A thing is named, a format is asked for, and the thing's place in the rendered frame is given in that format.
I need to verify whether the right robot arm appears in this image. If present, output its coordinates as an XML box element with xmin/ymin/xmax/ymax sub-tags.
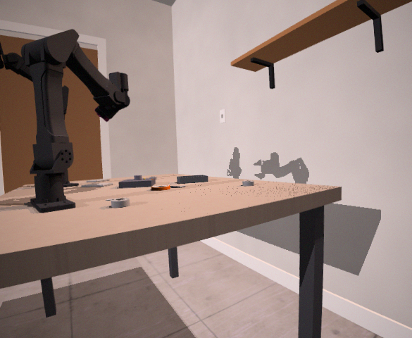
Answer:
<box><xmin>21</xmin><ymin>29</ymin><xmax>130</xmax><ymax>213</ymax></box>

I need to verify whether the white round plate with orange rim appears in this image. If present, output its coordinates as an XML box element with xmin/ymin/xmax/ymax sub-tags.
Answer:
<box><xmin>151</xmin><ymin>185</ymin><xmax>170</xmax><ymax>191</ymax></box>

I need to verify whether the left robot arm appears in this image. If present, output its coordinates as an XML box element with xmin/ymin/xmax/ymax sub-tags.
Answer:
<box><xmin>0</xmin><ymin>42</ymin><xmax>79</xmax><ymax>187</ymax></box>

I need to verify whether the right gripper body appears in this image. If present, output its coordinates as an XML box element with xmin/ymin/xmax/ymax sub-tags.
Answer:
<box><xmin>95</xmin><ymin>105</ymin><xmax>119</xmax><ymax>119</ymax></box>

